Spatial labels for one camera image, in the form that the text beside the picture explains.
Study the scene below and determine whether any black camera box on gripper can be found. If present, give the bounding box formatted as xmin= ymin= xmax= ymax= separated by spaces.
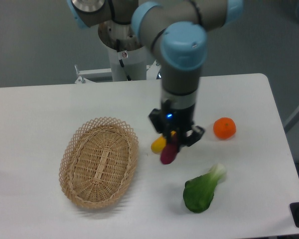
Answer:
xmin=149 ymin=109 xmax=164 ymax=133

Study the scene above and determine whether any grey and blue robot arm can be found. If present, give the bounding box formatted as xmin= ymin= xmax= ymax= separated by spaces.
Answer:
xmin=68 ymin=0 xmax=244 ymax=149

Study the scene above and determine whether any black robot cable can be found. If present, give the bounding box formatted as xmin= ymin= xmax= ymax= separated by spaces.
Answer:
xmin=116 ymin=39 xmax=132 ymax=82

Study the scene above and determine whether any purple sweet potato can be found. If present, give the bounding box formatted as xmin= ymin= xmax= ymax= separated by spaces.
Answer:
xmin=160 ymin=143 xmax=178 ymax=165

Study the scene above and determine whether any yellow mango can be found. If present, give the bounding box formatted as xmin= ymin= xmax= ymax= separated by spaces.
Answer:
xmin=151 ymin=131 xmax=176 ymax=154

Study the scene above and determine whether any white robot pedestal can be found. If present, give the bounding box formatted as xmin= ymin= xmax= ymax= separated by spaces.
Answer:
xmin=98 ymin=20 xmax=147 ymax=81

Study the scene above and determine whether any green bok choy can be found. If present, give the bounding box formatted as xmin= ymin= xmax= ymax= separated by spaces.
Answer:
xmin=182 ymin=163 xmax=227 ymax=213

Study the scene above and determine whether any white metal mounting frame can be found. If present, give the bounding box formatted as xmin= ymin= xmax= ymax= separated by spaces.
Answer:
xmin=74 ymin=61 xmax=161 ymax=84

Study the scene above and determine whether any oval wicker basket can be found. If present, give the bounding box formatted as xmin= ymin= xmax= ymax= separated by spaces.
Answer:
xmin=59 ymin=117 xmax=139 ymax=209

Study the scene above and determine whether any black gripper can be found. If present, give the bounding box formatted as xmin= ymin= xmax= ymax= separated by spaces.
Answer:
xmin=159 ymin=100 xmax=205 ymax=153

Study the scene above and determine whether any orange tangerine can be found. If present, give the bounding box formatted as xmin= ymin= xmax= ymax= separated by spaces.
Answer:
xmin=213 ymin=118 xmax=236 ymax=140

